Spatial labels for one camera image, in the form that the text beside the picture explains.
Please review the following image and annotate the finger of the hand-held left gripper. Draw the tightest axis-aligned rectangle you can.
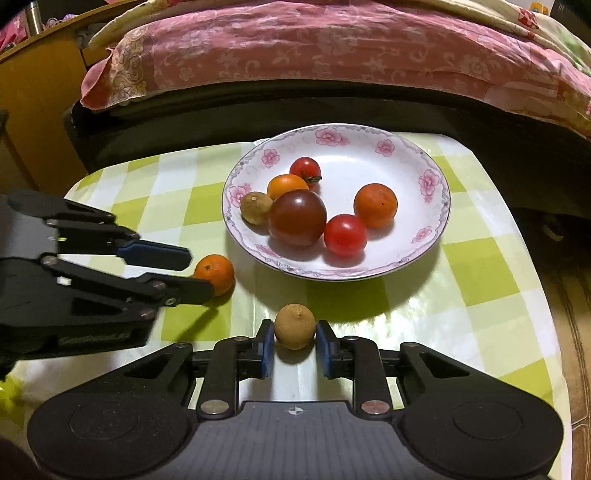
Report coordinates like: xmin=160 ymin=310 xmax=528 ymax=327
xmin=4 ymin=189 xmax=193 ymax=273
xmin=41 ymin=254 xmax=216 ymax=320

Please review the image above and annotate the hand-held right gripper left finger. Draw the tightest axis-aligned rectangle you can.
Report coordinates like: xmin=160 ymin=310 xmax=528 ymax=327
xmin=95 ymin=318 xmax=276 ymax=420

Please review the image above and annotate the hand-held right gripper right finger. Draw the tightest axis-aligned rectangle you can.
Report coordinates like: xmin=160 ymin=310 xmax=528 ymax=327
xmin=316 ymin=320 xmax=499 ymax=420

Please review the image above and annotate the brown longan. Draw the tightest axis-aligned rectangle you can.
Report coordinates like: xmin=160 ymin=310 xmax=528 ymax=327
xmin=274 ymin=303 xmax=317 ymax=350
xmin=239 ymin=191 xmax=274 ymax=226

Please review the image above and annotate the red cherry tomato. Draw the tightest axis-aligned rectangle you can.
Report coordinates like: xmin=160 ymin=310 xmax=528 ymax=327
xmin=290 ymin=157 xmax=322 ymax=185
xmin=323 ymin=213 xmax=368 ymax=258

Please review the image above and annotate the white floral rim plate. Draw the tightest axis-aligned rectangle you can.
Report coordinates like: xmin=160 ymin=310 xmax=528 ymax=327
xmin=222 ymin=123 xmax=451 ymax=281

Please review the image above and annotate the large dark red tomato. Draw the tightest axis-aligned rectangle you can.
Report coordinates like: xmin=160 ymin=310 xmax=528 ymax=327
xmin=268 ymin=189 xmax=328 ymax=247

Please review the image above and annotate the pale orange small tangerine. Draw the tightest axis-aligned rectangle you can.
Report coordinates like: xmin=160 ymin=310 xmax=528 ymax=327
xmin=267 ymin=174 xmax=309 ymax=200

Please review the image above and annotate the green white checked tablecloth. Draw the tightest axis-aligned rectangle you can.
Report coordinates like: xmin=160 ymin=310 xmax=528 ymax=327
xmin=0 ymin=131 xmax=566 ymax=444

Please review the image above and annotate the wooden cabinet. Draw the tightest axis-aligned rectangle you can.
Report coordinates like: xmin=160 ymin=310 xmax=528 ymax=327
xmin=0 ymin=0 xmax=139 ymax=197

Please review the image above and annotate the pink floral quilt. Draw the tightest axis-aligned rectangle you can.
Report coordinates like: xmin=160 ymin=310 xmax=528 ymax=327
xmin=79 ymin=8 xmax=591 ymax=136

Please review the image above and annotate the pink patterned cloth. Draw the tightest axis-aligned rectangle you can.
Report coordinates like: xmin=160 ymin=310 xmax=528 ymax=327
xmin=0 ymin=14 xmax=29 ymax=52

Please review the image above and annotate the steel thermos flask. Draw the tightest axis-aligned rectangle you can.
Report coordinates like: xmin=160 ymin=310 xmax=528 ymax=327
xmin=25 ymin=0 xmax=43 ymax=34

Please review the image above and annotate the dark wooden headboard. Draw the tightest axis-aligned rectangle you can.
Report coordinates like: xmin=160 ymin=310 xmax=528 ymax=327
xmin=551 ymin=0 xmax=591 ymax=34

